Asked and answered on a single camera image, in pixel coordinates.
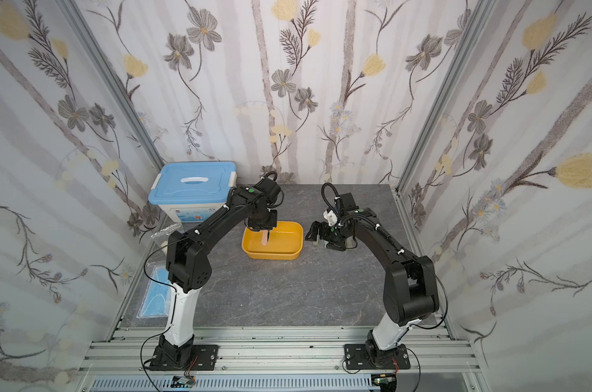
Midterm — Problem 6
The yellow plastic tray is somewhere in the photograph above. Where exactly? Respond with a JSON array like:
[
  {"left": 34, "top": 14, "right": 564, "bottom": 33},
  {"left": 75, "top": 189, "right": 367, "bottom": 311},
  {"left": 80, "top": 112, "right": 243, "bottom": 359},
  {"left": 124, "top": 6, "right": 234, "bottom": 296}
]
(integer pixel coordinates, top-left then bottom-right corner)
[{"left": 241, "top": 220, "right": 304, "bottom": 261}]

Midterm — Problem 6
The small circuit board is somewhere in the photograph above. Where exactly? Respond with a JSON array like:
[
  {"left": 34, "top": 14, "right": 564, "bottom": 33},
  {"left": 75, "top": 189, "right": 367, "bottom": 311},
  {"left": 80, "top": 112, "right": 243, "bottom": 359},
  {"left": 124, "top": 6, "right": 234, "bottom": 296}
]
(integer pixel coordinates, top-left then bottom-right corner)
[{"left": 170, "top": 376, "right": 196, "bottom": 388}]

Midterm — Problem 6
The bag of white gloves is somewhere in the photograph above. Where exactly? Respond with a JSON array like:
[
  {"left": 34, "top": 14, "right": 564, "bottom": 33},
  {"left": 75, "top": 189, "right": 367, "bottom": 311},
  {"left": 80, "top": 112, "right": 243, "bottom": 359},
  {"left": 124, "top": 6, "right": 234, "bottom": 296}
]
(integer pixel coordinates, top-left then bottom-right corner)
[{"left": 151, "top": 222, "right": 183, "bottom": 248}]

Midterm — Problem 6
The aluminium frame rail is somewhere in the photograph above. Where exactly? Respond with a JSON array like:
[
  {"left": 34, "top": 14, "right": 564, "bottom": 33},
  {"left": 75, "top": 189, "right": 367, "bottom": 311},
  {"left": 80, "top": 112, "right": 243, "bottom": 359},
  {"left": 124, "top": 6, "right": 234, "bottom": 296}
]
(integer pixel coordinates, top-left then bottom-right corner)
[{"left": 76, "top": 327, "right": 488, "bottom": 391}]

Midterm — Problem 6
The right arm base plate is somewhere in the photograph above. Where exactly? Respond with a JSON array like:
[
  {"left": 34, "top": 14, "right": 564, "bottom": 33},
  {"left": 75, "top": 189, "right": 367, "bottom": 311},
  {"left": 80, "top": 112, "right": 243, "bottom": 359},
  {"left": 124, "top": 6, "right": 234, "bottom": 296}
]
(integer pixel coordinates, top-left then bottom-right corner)
[{"left": 343, "top": 344, "right": 411, "bottom": 371}]

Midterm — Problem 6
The blue face mask pack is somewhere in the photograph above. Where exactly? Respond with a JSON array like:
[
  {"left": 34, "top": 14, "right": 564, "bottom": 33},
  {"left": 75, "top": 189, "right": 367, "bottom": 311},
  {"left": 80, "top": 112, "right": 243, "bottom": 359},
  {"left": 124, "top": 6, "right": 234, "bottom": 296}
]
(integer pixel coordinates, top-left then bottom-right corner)
[{"left": 137, "top": 266, "right": 172, "bottom": 319}]

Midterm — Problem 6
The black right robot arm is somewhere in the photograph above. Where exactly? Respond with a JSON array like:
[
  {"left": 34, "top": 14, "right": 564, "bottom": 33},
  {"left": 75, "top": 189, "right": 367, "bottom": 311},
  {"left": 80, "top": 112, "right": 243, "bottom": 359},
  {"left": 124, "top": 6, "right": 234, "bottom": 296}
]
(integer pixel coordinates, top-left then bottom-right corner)
[{"left": 306, "top": 182, "right": 440, "bottom": 370}]

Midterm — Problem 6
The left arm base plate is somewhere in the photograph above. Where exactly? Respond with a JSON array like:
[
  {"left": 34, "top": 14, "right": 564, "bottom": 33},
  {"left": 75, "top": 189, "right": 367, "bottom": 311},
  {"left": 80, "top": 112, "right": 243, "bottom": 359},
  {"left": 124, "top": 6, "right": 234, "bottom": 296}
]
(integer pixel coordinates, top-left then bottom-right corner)
[{"left": 147, "top": 345, "right": 220, "bottom": 371}]

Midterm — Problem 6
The blue lid storage box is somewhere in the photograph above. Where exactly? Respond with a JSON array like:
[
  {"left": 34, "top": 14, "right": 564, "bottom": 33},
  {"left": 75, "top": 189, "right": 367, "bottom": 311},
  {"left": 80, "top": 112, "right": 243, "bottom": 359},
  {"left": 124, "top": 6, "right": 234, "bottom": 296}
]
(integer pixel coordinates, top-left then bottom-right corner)
[{"left": 148, "top": 162, "right": 237, "bottom": 223}]

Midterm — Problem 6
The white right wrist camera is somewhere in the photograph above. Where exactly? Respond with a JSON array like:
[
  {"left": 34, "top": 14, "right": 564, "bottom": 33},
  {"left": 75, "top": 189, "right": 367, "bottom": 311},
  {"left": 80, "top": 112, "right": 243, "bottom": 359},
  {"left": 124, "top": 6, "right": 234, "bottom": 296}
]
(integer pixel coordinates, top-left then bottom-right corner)
[{"left": 323, "top": 208, "right": 338, "bottom": 227}]

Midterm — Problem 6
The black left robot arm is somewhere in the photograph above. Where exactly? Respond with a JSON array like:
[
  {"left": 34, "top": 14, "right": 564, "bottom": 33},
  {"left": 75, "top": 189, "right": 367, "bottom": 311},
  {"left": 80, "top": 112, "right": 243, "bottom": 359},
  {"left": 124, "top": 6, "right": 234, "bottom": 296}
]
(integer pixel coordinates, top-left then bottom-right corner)
[{"left": 142, "top": 171, "right": 282, "bottom": 371}]

